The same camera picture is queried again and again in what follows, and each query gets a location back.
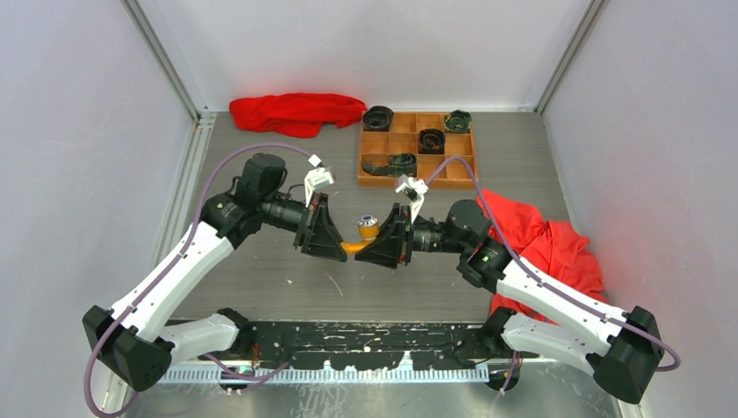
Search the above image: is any perforated metal rail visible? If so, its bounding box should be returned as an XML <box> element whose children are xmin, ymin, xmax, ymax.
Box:
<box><xmin>158</xmin><ymin>363</ymin><xmax>490</xmax><ymax>384</ymax></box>

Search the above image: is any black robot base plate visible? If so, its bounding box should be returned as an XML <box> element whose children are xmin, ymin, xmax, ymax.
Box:
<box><xmin>212</xmin><ymin>321</ymin><xmax>512</xmax><ymax>371</ymax></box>

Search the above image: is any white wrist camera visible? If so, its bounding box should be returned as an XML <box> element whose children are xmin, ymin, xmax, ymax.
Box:
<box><xmin>394</xmin><ymin>174</ymin><xmax>428</xmax><ymax>224</ymax></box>
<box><xmin>304</xmin><ymin>166</ymin><xmax>335</xmax><ymax>206</ymax></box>

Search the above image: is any dark belt lying flat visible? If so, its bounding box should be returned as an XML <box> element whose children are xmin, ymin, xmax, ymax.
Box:
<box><xmin>361</xmin><ymin>153</ymin><xmax>418</xmax><ymax>178</ymax></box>

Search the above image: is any wooden compartment tray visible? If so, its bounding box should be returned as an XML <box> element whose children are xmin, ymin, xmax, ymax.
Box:
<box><xmin>357</xmin><ymin>105</ymin><xmax>479</xmax><ymax>189</ymax></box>

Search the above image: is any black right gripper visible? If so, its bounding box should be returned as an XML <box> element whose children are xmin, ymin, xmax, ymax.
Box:
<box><xmin>356</xmin><ymin>201</ymin><xmax>470</xmax><ymax>267</ymax></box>

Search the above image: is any rolled dark belt top-left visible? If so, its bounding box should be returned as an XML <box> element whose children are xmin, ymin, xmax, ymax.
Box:
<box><xmin>361</xmin><ymin>105</ymin><xmax>394</xmax><ymax>131</ymax></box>

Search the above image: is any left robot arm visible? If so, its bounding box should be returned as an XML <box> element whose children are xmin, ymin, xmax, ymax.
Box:
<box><xmin>83</xmin><ymin>153</ymin><xmax>347</xmax><ymax>392</ymax></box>

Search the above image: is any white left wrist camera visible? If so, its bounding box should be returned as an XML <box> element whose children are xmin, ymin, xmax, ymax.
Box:
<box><xmin>304</xmin><ymin>166</ymin><xmax>335</xmax><ymax>206</ymax></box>

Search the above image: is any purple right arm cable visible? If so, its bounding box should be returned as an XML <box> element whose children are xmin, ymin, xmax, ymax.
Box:
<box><xmin>425</xmin><ymin>155</ymin><xmax>681</xmax><ymax>394</ymax></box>

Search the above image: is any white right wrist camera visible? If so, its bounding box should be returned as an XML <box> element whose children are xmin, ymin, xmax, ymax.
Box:
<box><xmin>394</xmin><ymin>174</ymin><xmax>428</xmax><ymax>224</ymax></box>

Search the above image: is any rolled dark belt centre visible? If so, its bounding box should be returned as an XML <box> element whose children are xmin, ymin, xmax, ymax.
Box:
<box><xmin>418</xmin><ymin>128</ymin><xmax>446</xmax><ymax>155</ymax></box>

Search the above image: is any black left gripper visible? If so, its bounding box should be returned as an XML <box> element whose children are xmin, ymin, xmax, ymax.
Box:
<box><xmin>259</xmin><ymin>192</ymin><xmax>347</xmax><ymax>260</ymax></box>

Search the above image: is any orange plastic faucet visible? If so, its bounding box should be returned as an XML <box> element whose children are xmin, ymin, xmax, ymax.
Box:
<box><xmin>341</xmin><ymin>215</ymin><xmax>380</xmax><ymax>254</ymax></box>

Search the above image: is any rolled dark belt top-right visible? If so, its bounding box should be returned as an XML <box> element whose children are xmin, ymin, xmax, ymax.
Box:
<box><xmin>443</xmin><ymin>110</ymin><xmax>472</xmax><ymax>134</ymax></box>

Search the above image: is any red cloth at right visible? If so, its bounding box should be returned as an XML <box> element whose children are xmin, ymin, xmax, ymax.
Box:
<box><xmin>476</xmin><ymin>189</ymin><xmax>607</xmax><ymax>302</ymax></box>

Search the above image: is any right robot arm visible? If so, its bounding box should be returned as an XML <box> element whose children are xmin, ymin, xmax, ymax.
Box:
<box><xmin>354</xmin><ymin>199</ymin><xmax>665</xmax><ymax>404</ymax></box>

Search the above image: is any red cloth at back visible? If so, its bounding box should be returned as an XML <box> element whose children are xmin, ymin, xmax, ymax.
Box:
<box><xmin>229</xmin><ymin>92</ymin><xmax>366</xmax><ymax>138</ymax></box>

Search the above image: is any red cloth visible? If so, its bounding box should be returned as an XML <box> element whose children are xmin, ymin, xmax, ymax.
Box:
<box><xmin>476</xmin><ymin>189</ymin><xmax>607</xmax><ymax>302</ymax></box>
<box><xmin>229</xmin><ymin>92</ymin><xmax>366</xmax><ymax>138</ymax></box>

